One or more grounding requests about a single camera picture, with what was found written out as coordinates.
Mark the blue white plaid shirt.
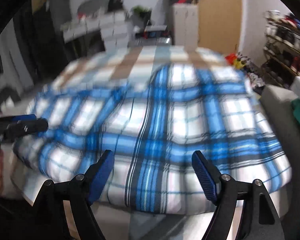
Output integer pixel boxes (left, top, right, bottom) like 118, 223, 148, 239
13, 64, 292, 215

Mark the grey storage box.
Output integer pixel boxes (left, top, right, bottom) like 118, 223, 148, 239
260, 85, 300, 218

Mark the grey round chair back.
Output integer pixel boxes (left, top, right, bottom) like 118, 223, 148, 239
77, 0, 109, 15

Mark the white drawer desk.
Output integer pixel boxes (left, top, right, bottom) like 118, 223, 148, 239
61, 10, 130, 51

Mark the checkered brown blue bed cover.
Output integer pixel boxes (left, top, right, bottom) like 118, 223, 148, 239
25, 44, 241, 116

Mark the silver suitcase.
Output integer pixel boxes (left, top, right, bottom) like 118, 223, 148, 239
132, 37, 172, 47

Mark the wooden shoe rack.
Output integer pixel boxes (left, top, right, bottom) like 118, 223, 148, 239
261, 10, 300, 89

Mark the white locker cabinet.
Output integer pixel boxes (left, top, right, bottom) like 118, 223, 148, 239
171, 3, 199, 51

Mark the wooden door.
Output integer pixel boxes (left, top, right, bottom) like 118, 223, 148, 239
198, 0, 242, 55

